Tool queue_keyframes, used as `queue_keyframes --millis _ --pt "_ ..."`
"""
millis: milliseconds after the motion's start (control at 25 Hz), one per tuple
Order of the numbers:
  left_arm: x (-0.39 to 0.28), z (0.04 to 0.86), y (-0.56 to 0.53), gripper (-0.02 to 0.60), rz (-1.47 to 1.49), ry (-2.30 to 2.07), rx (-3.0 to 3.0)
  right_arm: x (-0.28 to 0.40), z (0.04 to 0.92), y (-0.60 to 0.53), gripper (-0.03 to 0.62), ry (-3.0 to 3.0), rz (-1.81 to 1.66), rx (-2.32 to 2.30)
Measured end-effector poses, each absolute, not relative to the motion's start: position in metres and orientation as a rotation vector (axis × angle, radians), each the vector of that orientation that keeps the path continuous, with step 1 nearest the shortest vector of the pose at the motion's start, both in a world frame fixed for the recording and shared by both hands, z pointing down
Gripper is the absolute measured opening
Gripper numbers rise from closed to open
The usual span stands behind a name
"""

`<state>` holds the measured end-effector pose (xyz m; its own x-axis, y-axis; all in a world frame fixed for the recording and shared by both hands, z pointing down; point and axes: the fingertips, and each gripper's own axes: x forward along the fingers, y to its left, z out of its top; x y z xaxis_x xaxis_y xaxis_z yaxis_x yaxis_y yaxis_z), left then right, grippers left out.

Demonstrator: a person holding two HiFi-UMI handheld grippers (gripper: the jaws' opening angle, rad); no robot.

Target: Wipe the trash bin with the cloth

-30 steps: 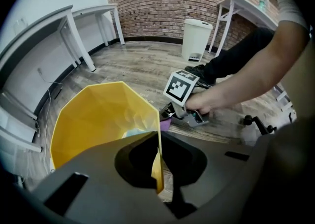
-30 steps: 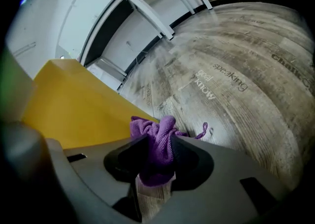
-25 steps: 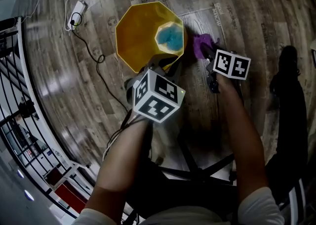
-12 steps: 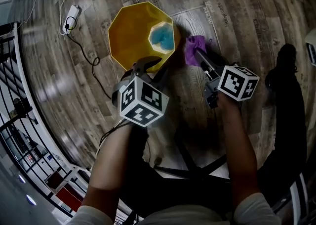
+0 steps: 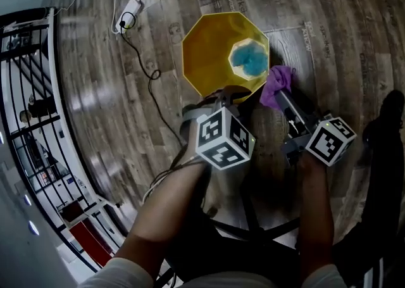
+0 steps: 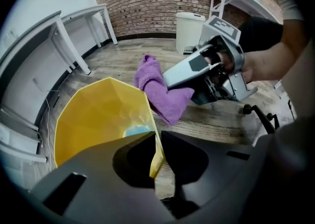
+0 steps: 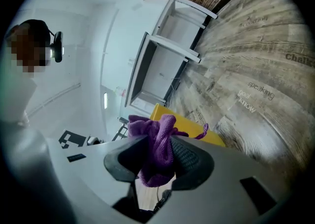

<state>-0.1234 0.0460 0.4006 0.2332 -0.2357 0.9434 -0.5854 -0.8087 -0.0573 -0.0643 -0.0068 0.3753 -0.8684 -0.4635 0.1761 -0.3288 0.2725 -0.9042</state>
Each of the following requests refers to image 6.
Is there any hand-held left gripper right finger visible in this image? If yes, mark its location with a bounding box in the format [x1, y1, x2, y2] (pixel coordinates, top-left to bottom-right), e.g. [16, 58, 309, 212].
[161, 131, 254, 213]

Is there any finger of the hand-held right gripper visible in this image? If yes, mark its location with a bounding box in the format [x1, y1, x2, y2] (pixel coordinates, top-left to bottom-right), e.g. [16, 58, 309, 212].
[190, 80, 222, 105]
[162, 50, 215, 90]

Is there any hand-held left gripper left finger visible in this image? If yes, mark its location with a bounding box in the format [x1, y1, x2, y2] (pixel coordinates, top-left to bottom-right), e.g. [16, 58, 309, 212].
[33, 131, 173, 224]

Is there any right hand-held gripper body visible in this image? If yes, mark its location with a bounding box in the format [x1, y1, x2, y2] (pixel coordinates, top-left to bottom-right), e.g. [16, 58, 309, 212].
[196, 16, 258, 102]

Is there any purple cloth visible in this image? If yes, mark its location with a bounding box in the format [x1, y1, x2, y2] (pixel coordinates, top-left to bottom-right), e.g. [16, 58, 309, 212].
[133, 55, 195, 127]

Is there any yellow plastic bucket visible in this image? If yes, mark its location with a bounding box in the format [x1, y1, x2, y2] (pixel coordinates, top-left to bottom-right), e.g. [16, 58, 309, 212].
[54, 77, 166, 179]

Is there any person's right forearm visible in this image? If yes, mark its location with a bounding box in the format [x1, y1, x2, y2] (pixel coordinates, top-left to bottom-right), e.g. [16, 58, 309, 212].
[242, 37, 308, 83]

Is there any person's right hand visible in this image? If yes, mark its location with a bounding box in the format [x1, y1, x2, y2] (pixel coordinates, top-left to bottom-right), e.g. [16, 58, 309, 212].
[208, 51, 233, 71]

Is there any cream pedal bin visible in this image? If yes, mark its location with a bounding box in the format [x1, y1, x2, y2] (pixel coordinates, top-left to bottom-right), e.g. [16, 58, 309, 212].
[175, 12, 206, 55]

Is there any black chair base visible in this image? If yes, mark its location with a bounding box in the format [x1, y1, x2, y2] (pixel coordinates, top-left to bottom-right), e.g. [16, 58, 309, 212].
[242, 98, 296, 135]

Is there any person's right leg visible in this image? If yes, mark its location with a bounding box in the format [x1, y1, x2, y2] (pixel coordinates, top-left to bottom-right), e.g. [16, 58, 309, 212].
[238, 16, 284, 54]

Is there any blue crumpled wad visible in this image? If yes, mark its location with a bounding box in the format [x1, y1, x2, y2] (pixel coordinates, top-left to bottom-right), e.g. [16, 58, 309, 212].
[123, 126, 149, 138]

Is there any white power cable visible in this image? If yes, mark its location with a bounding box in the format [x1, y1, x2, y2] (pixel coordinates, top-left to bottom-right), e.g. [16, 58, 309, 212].
[33, 77, 62, 160]

